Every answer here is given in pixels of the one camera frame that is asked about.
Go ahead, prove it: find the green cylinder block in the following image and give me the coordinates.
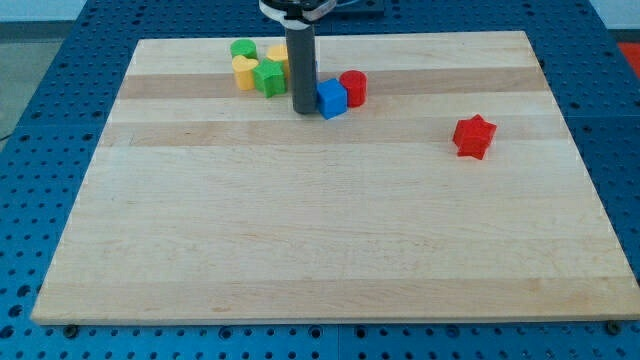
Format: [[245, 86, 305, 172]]
[[230, 38, 258, 59]]

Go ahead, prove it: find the green star block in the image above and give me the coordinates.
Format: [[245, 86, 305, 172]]
[[253, 59, 287, 98]]

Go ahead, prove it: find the wooden board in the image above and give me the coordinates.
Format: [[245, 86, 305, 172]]
[[31, 31, 639, 325]]

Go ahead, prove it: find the red cylinder block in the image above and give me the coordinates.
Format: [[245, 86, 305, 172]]
[[339, 70, 368, 108]]

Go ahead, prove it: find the red star block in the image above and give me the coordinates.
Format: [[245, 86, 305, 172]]
[[452, 114, 497, 160]]

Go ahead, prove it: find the blue cube block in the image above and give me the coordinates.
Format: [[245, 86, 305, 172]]
[[316, 78, 347, 119]]

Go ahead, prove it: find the yellow block behind rod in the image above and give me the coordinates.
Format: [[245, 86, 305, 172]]
[[266, 44, 290, 79]]

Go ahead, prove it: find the yellow heart block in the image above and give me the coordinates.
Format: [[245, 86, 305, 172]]
[[231, 55, 259, 91]]

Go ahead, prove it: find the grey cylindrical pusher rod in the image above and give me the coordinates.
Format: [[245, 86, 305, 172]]
[[285, 21, 317, 114]]

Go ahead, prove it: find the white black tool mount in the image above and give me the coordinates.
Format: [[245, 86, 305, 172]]
[[259, 0, 337, 24]]

